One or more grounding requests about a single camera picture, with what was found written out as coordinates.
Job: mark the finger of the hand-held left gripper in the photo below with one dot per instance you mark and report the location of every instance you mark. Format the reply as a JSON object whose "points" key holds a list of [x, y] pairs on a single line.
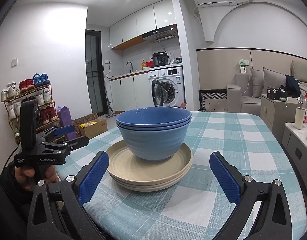
{"points": [[64, 129], [78, 141]]}

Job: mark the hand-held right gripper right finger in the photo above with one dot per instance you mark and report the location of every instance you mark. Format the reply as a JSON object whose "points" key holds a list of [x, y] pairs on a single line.
{"points": [[226, 178]]}

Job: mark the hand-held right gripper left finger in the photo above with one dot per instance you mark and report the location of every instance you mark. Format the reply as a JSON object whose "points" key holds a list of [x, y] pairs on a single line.
{"points": [[93, 177]]}

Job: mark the cream round plate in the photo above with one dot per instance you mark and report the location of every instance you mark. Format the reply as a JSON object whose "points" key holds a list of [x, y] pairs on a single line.
{"points": [[118, 162], [148, 190], [148, 185]]}

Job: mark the blue bowl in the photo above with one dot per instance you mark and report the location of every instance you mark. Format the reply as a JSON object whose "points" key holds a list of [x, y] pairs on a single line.
{"points": [[153, 129], [153, 145], [153, 117]]}

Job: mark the person's left forearm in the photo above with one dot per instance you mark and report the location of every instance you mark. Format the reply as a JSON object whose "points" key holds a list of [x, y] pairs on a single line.
{"points": [[8, 200]]}

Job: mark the person's left hand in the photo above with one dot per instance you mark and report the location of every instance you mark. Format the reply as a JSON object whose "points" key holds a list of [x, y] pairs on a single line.
{"points": [[24, 177]]}

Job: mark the purple bag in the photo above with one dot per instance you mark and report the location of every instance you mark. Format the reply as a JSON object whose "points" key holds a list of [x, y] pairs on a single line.
{"points": [[63, 116]]}

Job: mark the yellow snack packet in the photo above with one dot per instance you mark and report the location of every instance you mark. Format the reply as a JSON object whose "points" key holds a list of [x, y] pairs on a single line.
{"points": [[88, 124]]}

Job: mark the brown cardboard box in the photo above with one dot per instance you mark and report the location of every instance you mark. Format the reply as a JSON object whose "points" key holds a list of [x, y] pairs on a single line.
{"points": [[96, 130]]}

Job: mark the wooden shoe rack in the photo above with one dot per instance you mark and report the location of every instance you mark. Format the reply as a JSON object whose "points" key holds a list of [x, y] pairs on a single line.
{"points": [[52, 105]]}

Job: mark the teal checked tablecloth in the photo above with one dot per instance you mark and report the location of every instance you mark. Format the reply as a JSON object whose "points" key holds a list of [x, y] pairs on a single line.
{"points": [[218, 140]]}

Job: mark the stick vacuum cleaner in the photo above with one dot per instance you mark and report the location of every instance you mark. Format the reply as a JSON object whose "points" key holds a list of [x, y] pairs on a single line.
{"points": [[109, 111]]}

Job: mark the shoe rack with shoes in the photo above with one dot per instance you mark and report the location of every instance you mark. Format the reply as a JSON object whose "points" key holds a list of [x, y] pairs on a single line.
{"points": [[39, 78]]}

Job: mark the black glass door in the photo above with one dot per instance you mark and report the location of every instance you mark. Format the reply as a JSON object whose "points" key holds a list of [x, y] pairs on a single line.
{"points": [[93, 75]]}

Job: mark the white kitchen base cabinets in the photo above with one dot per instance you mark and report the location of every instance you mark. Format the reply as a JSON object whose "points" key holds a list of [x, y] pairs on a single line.
{"points": [[128, 92]]}

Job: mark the marble coffee table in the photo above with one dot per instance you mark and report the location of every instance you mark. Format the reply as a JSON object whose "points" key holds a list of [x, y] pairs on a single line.
{"points": [[296, 140]]}

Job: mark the grey bedside cabinet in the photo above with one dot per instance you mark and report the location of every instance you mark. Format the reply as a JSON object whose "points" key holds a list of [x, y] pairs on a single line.
{"points": [[271, 112]]}

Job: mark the grey sofa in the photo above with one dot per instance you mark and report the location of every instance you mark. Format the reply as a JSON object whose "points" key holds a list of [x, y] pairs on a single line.
{"points": [[233, 97]]}

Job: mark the black white patterned rug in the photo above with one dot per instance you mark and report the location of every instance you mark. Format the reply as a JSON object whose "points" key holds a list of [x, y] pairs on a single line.
{"points": [[213, 97]]}

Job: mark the metal kitchen faucet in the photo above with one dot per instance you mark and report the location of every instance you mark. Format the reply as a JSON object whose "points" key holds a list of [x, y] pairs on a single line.
{"points": [[131, 66]]}

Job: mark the cream tumbler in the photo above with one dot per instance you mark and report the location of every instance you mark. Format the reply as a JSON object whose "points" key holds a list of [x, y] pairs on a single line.
{"points": [[299, 118]]}

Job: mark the black storage box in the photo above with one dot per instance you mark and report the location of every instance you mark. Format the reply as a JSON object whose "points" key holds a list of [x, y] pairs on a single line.
{"points": [[276, 95]]}

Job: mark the yellow bottle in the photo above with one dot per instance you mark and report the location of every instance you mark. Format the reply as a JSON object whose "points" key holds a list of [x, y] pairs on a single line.
{"points": [[143, 63]]}

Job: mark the small grey cushion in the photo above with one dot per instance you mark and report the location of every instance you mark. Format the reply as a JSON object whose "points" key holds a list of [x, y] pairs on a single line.
{"points": [[257, 82]]}

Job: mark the red container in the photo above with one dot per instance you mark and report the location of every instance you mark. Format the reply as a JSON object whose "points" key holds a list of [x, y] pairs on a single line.
{"points": [[149, 63]]}

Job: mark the clear bottle with red label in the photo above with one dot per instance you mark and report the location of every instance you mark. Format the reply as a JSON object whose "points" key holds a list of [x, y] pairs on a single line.
{"points": [[306, 110]]}

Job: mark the large grey cushion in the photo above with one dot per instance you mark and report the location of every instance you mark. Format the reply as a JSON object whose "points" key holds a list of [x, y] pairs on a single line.
{"points": [[274, 81]]}

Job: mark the white washing machine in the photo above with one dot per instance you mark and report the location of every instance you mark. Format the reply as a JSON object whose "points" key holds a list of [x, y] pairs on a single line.
{"points": [[168, 73]]}

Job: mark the black jacket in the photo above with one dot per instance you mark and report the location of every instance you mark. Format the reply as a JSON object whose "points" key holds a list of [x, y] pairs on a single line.
{"points": [[292, 85]]}

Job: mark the black pressure cooker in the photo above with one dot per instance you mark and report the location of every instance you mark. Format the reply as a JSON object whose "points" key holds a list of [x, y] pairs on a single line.
{"points": [[159, 59]]}

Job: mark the black range hood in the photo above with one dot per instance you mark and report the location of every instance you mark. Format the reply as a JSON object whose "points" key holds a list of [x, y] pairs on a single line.
{"points": [[158, 33]]}

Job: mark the white wall switch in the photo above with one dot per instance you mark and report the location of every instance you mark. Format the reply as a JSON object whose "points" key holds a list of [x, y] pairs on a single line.
{"points": [[14, 62]]}

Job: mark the white wall cabinets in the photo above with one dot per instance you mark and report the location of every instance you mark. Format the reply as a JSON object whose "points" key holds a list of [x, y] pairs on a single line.
{"points": [[143, 20]]}

